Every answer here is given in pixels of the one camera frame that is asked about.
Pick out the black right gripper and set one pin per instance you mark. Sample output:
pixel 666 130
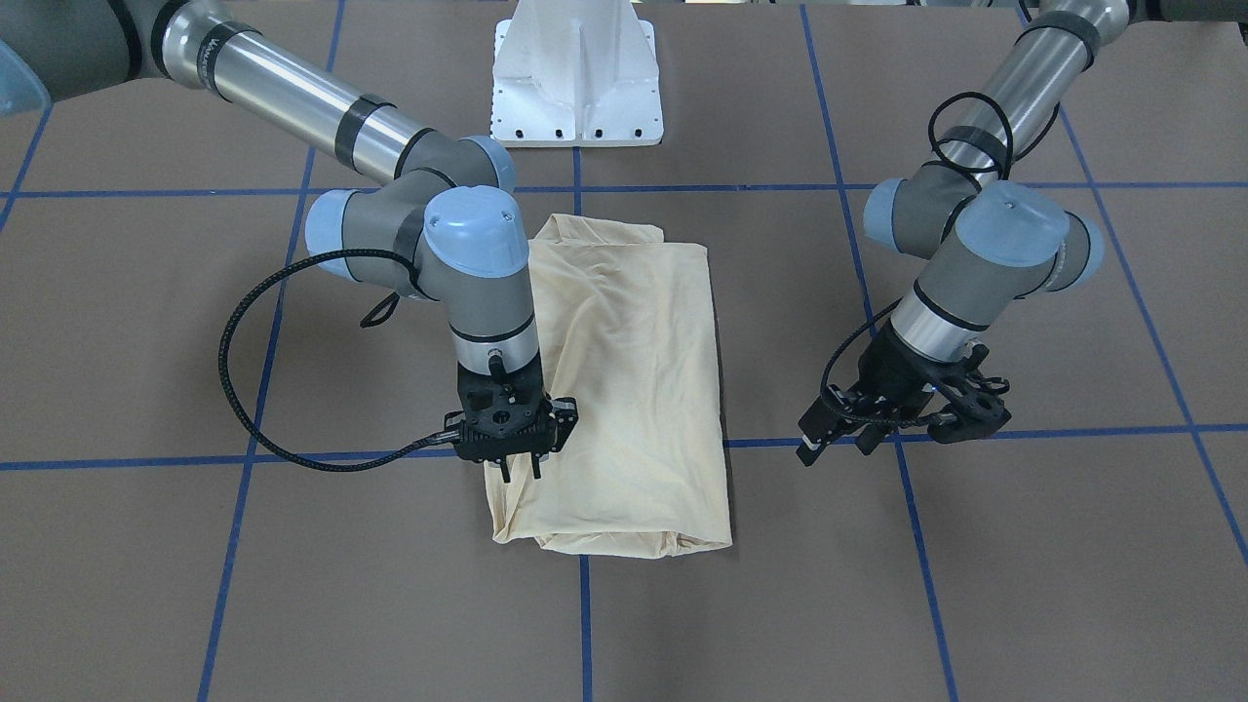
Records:
pixel 564 414

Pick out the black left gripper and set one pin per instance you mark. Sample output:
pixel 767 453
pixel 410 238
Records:
pixel 892 375

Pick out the beige long-sleeve printed shirt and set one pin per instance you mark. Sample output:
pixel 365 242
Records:
pixel 626 324

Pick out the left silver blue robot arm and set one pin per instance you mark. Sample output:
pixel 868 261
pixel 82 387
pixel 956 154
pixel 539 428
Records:
pixel 985 239

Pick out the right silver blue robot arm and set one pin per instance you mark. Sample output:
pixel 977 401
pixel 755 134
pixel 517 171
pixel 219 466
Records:
pixel 442 224

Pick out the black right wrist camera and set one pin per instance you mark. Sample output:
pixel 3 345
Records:
pixel 493 426

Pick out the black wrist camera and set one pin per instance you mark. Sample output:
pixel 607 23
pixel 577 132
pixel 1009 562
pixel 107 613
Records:
pixel 493 426
pixel 975 408

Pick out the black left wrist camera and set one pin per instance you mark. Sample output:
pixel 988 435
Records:
pixel 975 408

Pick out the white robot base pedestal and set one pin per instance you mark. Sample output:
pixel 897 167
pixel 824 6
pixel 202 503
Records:
pixel 575 74

